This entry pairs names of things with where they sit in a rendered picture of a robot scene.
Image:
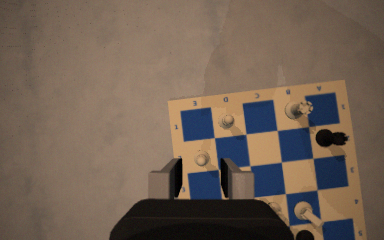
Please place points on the white pawn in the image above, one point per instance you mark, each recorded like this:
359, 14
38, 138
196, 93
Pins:
277, 210
226, 121
201, 157

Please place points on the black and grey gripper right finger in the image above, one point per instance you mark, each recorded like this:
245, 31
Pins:
235, 183

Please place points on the white rook chess piece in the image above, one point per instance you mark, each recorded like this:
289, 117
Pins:
295, 110

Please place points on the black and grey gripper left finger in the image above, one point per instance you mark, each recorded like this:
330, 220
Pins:
166, 183

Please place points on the blue and tan chessboard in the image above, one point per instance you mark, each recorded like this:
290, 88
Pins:
288, 163

